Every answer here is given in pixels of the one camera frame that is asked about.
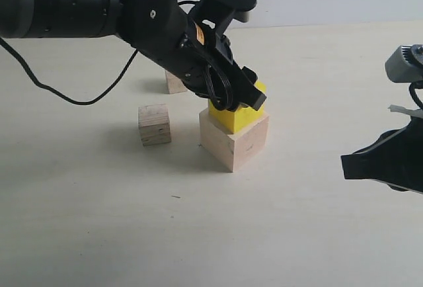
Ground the medium plywood cube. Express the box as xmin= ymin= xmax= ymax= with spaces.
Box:
xmin=138 ymin=104 xmax=172 ymax=146

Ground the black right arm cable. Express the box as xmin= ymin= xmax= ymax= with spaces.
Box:
xmin=408 ymin=81 xmax=423 ymax=111

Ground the small light wooden cube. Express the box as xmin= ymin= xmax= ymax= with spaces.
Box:
xmin=165 ymin=70 xmax=188 ymax=94

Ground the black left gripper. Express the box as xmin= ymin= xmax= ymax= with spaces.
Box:
xmin=158 ymin=19 xmax=266 ymax=110

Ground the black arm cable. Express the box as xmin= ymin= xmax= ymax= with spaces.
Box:
xmin=408 ymin=81 xmax=423 ymax=111
xmin=0 ymin=1 xmax=235 ymax=112

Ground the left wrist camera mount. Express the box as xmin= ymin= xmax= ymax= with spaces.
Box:
xmin=188 ymin=0 xmax=257 ymax=36

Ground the large light wooden cube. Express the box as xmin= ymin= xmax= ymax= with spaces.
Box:
xmin=199 ymin=109 xmax=270 ymax=173

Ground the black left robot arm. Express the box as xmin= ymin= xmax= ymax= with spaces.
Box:
xmin=1 ymin=0 xmax=266 ymax=112

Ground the white tape tag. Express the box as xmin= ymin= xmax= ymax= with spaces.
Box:
xmin=389 ymin=104 xmax=423 ymax=119

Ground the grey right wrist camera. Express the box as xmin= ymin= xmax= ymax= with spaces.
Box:
xmin=385 ymin=44 xmax=422 ymax=83

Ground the yellow cube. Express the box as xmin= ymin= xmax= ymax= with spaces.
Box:
xmin=208 ymin=100 xmax=264 ymax=134

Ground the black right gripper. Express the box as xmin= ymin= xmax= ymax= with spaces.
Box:
xmin=340 ymin=116 xmax=422 ymax=194

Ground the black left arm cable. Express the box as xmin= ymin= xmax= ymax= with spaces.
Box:
xmin=0 ymin=1 xmax=235 ymax=112

